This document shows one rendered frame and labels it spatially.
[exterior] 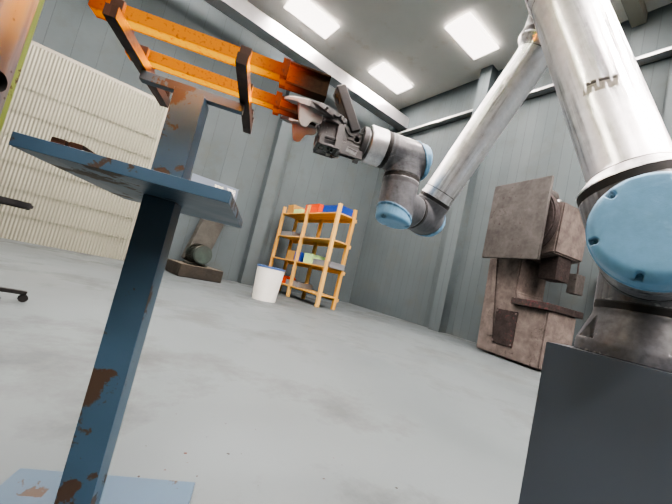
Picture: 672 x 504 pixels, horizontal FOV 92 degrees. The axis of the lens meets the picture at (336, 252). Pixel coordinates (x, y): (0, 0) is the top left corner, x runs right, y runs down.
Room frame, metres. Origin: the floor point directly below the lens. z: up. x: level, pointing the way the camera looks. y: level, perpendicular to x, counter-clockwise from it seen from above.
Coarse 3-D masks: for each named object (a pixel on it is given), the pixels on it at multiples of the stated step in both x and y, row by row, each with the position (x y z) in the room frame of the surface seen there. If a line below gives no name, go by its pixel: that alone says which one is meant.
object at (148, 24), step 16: (96, 0) 0.51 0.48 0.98; (96, 16) 0.54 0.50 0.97; (128, 16) 0.52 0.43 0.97; (144, 16) 0.53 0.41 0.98; (144, 32) 0.55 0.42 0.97; (160, 32) 0.54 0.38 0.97; (176, 32) 0.54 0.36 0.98; (192, 32) 0.54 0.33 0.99; (192, 48) 0.56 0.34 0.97; (208, 48) 0.55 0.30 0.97; (224, 48) 0.56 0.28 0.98; (256, 64) 0.57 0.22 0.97; (272, 64) 0.57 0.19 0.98; (288, 64) 0.57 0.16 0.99; (288, 80) 0.59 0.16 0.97; (304, 80) 0.60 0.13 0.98; (320, 80) 0.60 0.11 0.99; (320, 96) 0.60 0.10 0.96
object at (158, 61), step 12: (156, 60) 0.64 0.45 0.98; (168, 60) 0.64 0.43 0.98; (168, 72) 0.67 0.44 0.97; (180, 72) 0.66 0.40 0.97; (192, 72) 0.66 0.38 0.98; (204, 72) 0.66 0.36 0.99; (204, 84) 0.68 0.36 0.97; (216, 84) 0.67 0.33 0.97; (228, 84) 0.67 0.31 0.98; (252, 96) 0.69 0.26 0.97; (264, 96) 0.69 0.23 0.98; (276, 96) 0.69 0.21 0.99; (276, 108) 0.70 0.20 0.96; (288, 108) 0.71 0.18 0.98
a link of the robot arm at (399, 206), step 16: (384, 176) 0.78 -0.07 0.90; (400, 176) 0.75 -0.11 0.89; (416, 176) 0.76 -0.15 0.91; (384, 192) 0.77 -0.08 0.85; (400, 192) 0.75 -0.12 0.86; (416, 192) 0.77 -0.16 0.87; (384, 208) 0.76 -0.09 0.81; (400, 208) 0.75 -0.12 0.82; (416, 208) 0.78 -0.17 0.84; (384, 224) 0.82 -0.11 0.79; (400, 224) 0.78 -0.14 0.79; (416, 224) 0.82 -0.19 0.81
